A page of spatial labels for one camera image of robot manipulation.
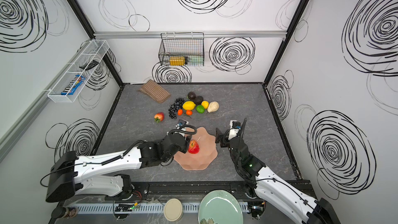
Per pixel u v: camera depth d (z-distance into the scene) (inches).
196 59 34.1
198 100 41.2
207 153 32.8
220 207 27.0
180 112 39.4
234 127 26.3
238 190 29.4
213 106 39.8
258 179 21.3
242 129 25.8
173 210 25.1
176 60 34.4
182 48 39.0
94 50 35.9
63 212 24.4
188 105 40.2
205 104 40.8
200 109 40.0
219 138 28.4
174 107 40.1
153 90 45.4
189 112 39.6
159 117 37.9
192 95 42.3
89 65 30.3
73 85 28.2
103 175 18.7
